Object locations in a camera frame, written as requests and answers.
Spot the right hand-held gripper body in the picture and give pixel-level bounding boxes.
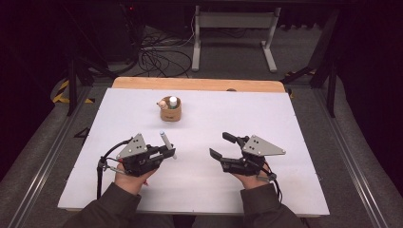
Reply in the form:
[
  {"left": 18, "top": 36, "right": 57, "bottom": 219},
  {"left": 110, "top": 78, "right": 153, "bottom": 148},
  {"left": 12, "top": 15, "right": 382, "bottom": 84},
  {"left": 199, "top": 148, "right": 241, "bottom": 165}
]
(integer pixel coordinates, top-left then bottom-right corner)
[{"left": 220, "top": 134, "right": 287, "bottom": 177}]

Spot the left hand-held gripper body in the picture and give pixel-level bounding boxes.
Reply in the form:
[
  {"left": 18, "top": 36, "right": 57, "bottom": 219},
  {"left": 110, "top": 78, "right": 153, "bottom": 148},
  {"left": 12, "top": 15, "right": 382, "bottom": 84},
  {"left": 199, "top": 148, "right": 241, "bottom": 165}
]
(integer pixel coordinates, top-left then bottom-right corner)
[{"left": 116, "top": 133, "right": 165, "bottom": 178}]

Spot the white pen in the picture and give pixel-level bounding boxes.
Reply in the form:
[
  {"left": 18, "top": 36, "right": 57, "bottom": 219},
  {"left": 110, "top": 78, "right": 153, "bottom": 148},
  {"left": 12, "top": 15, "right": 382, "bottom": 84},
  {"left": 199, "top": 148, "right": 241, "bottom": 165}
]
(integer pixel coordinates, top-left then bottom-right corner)
[{"left": 159, "top": 130, "right": 178, "bottom": 161}]

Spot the wooden pen holder cup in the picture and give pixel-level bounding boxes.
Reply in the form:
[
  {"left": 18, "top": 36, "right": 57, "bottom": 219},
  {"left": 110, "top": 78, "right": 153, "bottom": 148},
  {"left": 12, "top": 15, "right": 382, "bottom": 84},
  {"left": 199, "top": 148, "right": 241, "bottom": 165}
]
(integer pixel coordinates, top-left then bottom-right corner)
[{"left": 156, "top": 95, "right": 183, "bottom": 123}]

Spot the person's left hand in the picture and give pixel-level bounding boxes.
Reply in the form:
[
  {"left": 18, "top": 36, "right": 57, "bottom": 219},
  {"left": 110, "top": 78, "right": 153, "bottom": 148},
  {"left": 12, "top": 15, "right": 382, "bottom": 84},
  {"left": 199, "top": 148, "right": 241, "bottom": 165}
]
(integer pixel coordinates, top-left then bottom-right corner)
[{"left": 113, "top": 162, "right": 160, "bottom": 196}]

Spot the person's right hand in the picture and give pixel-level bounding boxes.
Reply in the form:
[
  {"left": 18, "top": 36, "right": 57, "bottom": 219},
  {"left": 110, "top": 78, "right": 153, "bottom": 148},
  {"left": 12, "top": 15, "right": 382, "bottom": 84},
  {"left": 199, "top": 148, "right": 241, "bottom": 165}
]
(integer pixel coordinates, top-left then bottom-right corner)
[{"left": 231, "top": 161, "right": 274, "bottom": 190}]

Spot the white table mat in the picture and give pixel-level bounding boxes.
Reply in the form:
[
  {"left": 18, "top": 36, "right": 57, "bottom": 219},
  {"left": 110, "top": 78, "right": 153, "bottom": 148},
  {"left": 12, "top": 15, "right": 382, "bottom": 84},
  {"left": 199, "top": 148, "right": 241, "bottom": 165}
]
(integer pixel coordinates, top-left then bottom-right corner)
[{"left": 57, "top": 87, "right": 331, "bottom": 217}]

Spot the black metal stand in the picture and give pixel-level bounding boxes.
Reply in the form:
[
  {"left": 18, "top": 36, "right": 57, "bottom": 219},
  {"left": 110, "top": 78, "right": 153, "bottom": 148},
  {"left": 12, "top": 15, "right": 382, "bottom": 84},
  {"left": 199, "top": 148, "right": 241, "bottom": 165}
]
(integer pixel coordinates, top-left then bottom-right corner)
[
  {"left": 279, "top": 9, "right": 339, "bottom": 119},
  {"left": 65, "top": 55, "right": 119, "bottom": 117}
]

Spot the yellow black hazard tape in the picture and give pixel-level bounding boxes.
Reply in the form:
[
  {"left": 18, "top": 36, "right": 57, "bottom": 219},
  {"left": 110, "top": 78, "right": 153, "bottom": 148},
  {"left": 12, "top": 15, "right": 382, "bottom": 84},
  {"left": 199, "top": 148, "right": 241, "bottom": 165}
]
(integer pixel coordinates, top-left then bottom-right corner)
[{"left": 51, "top": 79, "right": 96, "bottom": 105}]

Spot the left hand-held gripper cable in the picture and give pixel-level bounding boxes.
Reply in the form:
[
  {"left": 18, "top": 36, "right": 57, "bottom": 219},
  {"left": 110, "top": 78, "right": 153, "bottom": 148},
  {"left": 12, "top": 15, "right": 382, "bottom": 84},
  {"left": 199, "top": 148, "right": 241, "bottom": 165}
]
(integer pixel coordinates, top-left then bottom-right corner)
[{"left": 96, "top": 137, "right": 133, "bottom": 200}]

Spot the hand-held gripper cable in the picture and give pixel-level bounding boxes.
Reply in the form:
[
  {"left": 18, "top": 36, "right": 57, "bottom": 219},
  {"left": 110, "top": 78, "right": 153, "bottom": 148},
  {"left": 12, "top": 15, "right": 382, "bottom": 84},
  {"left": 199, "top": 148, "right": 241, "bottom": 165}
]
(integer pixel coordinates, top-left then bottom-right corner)
[
  {"left": 261, "top": 161, "right": 284, "bottom": 204},
  {"left": 96, "top": 137, "right": 133, "bottom": 200}
]

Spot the right hand-held gripper cable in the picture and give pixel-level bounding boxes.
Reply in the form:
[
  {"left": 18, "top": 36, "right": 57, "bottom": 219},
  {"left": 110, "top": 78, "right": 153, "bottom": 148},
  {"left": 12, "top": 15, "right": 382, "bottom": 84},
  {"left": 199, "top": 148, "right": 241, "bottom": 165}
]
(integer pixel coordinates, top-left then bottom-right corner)
[{"left": 261, "top": 161, "right": 284, "bottom": 204}]

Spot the black triangular bracket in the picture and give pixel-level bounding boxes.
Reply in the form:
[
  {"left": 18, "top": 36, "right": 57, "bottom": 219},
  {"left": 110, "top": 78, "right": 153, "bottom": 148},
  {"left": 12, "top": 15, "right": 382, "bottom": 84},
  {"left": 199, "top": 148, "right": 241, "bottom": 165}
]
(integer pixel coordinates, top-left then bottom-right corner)
[{"left": 73, "top": 126, "right": 91, "bottom": 139}]

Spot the aluminium floor rail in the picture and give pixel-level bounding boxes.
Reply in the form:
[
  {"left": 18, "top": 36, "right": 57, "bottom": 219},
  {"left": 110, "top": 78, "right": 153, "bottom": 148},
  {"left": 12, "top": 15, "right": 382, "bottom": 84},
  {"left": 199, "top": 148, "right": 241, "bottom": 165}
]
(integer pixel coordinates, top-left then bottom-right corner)
[
  {"left": 6, "top": 85, "right": 93, "bottom": 228},
  {"left": 313, "top": 88, "right": 392, "bottom": 228}
]

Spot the bundle of floor cables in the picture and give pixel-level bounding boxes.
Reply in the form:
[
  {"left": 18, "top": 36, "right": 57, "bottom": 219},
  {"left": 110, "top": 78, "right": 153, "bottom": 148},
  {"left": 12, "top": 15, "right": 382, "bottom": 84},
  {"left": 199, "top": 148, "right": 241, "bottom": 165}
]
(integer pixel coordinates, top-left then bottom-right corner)
[{"left": 137, "top": 27, "right": 193, "bottom": 79}]

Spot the desk with white metal frame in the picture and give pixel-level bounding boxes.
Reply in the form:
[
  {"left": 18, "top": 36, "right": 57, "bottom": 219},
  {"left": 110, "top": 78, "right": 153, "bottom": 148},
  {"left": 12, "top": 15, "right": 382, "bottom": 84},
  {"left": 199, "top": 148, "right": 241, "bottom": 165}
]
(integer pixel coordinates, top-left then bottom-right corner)
[{"left": 191, "top": 5, "right": 282, "bottom": 73}]

